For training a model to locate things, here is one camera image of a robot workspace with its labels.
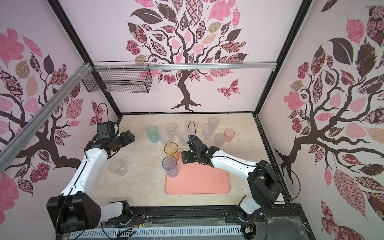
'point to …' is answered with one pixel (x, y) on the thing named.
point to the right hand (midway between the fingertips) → (189, 153)
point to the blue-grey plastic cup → (169, 164)
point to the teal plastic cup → (153, 134)
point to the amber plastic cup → (171, 148)
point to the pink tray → (197, 178)
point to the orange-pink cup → (229, 134)
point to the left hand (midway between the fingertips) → (129, 140)
